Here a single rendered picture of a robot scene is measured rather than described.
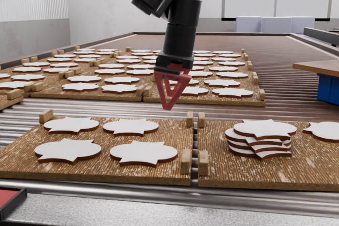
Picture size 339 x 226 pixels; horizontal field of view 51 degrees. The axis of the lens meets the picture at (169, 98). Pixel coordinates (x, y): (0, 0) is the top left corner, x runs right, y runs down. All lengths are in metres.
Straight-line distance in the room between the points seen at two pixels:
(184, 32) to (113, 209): 0.33
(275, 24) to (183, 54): 4.62
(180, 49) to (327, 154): 0.38
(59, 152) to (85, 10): 5.23
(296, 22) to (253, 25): 0.62
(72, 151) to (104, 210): 0.20
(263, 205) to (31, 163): 0.44
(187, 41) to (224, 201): 0.29
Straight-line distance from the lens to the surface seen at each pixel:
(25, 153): 0.81
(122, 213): 0.59
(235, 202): 0.62
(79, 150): 0.76
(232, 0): 6.14
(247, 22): 5.61
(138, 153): 0.73
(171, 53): 0.66
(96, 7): 5.85
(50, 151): 0.78
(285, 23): 5.27
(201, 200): 0.62
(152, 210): 0.60
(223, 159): 0.73
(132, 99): 1.23
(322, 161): 0.78
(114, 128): 0.88
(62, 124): 0.94
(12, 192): 0.67
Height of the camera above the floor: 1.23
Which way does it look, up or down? 14 degrees down
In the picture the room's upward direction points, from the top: straight up
